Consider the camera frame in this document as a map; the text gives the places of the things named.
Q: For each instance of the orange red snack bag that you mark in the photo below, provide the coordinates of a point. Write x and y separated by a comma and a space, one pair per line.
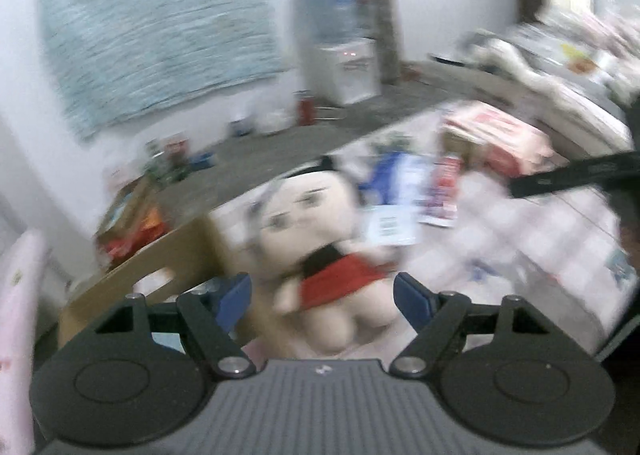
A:
135, 230

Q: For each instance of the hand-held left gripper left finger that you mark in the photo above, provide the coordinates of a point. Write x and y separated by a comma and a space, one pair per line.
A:
235, 300

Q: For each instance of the brown cardboard box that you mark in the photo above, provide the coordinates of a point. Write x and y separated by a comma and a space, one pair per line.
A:
165, 255

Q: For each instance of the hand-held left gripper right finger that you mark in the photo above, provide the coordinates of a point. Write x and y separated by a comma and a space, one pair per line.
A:
412, 300

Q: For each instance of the pink tissue pack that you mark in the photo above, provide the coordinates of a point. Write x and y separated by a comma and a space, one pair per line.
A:
495, 135

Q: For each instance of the blue white carton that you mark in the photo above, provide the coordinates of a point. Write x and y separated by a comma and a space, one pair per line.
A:
395, 185

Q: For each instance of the pale pink rolled mat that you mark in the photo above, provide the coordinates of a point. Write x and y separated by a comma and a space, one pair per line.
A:
20, 335

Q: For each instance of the blue floral wall cloth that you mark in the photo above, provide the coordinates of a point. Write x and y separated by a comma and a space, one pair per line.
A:
150, 25

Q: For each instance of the red white toothpaste tube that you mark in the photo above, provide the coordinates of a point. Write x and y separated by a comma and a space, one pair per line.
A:
442, 190

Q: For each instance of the white water dispenser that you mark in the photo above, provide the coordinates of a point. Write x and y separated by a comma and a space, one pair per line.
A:
345, 72

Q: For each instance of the white knitted blanket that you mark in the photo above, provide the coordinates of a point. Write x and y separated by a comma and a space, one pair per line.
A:
550, 90

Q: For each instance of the patterned rolled mat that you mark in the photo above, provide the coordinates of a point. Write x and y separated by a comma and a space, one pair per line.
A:
380, 20

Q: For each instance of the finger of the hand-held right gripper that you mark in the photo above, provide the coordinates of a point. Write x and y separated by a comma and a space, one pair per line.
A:
575, 174

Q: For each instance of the clear plastic bags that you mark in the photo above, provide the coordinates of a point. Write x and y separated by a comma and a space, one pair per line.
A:
590, 40

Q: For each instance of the black-haired doll plush red top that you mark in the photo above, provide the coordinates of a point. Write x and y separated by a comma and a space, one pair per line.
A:
310, 205

